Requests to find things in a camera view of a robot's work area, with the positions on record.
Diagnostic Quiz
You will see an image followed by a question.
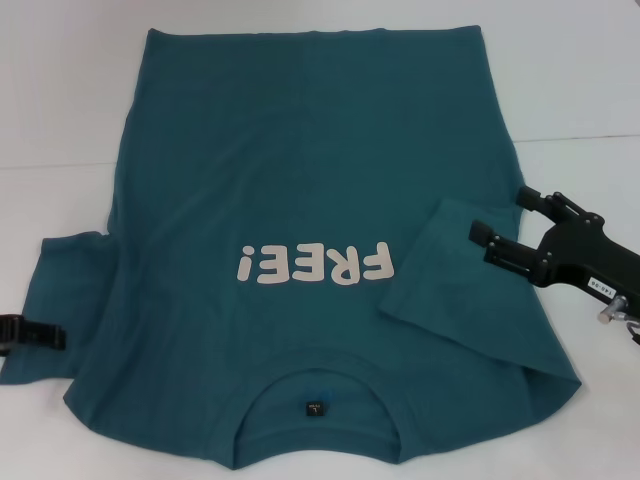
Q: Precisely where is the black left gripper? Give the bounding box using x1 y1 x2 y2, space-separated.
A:
0 312 68 358

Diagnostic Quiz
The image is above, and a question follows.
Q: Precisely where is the teal t-shirt with FREE print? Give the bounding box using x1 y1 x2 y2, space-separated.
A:
0 25 580 457

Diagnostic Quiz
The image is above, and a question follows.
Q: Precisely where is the right arm cable with connector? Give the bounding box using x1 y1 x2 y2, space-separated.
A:
597 294 640 347

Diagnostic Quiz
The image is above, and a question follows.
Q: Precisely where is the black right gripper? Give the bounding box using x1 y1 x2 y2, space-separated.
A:
468 185 640 304

